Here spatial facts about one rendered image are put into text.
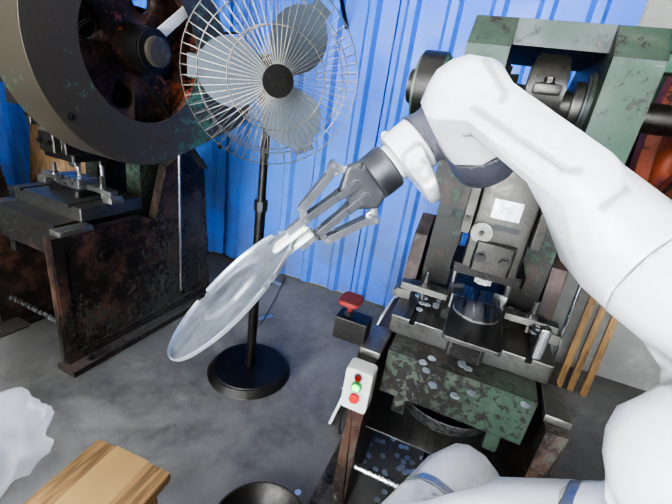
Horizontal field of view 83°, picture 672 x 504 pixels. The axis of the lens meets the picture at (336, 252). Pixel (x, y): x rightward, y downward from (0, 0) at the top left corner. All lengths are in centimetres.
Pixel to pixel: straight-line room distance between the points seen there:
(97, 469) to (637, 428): 115
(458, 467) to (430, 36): 207
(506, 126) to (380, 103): 194
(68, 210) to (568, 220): 183
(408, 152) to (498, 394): 74
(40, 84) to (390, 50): 163
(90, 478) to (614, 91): 149
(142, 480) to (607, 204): 113
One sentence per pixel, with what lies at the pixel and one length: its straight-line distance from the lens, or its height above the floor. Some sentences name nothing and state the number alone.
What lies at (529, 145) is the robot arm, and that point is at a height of 126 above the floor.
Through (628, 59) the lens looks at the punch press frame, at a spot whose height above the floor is 143.
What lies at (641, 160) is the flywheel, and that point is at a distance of 149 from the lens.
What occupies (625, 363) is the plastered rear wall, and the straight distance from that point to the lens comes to 276.
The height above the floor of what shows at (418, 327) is 69.
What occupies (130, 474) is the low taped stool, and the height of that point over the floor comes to 33.
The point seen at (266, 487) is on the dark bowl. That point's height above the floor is 6.
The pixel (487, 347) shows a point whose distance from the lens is 100.
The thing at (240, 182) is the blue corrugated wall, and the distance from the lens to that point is 285.
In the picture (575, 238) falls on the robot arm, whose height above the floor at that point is 119.
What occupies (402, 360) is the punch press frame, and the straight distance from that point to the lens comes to 112.
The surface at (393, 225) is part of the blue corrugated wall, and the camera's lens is 242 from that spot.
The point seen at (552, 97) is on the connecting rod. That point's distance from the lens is 107.
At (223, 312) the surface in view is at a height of 93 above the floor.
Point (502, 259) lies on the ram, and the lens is 109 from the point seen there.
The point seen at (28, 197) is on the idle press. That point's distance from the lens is 219.
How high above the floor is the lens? 128
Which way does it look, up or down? 22 degrees down
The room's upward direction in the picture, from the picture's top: 9 degrees clockwise
